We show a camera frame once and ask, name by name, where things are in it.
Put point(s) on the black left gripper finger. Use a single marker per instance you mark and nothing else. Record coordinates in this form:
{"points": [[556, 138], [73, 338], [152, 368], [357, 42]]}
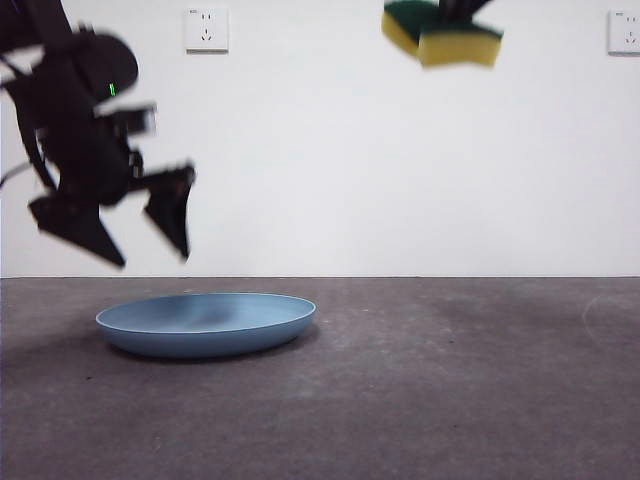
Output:
{"points": [[172, 205], [80, 225]]}

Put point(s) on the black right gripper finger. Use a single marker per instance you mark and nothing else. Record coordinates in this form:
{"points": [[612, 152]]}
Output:
{"points": [[475, 7], [451, 7]]}

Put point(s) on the yellow green sponge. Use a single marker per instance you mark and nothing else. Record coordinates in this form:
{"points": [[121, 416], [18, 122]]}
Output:
{"points": [[450, 50]]}

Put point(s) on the light blue round plate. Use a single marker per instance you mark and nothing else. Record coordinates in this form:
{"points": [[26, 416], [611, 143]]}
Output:
{"points": [[200, 340]]}

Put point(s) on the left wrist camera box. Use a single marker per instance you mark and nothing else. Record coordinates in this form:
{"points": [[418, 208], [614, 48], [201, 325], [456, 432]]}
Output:
{"points": [[135, 120]]}

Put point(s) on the white wall socket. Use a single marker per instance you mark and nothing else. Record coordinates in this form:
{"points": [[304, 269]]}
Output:
{"points": [[207, 30], [625, 32]]}

